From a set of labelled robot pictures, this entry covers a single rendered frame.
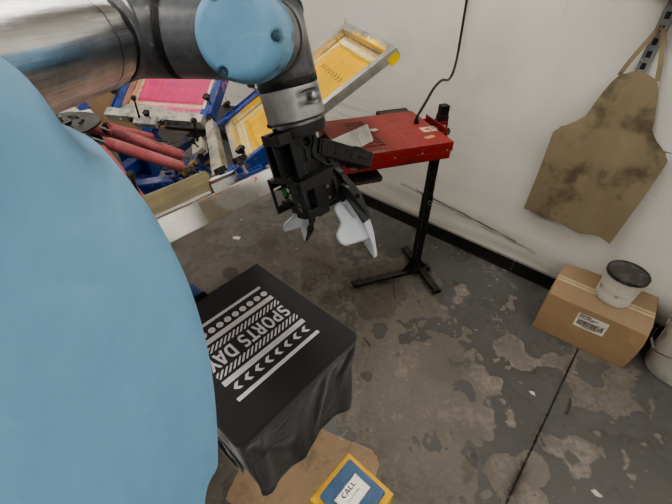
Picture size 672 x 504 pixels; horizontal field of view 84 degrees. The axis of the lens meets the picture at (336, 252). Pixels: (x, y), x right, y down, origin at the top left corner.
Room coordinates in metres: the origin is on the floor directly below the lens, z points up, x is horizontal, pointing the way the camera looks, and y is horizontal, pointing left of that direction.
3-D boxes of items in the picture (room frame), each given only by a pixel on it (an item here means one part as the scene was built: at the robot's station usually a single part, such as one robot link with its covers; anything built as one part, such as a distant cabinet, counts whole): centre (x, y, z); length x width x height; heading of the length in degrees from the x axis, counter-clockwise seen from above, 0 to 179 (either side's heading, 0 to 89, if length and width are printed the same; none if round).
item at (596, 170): (1.83, -1.40, 1.06); 0.53 x 0.07 x 1.05; 48
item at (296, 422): (0.54, 0.09, 0.74); 0.45 x 0.03 x 0.43; 138
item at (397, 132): (1.88, -0.26, 1.06); 0.61 x 0.46 x 0.12; 108
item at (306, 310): (0.70, 0.26, 0.95); 0.48 x 0.44 x 0.01; 48
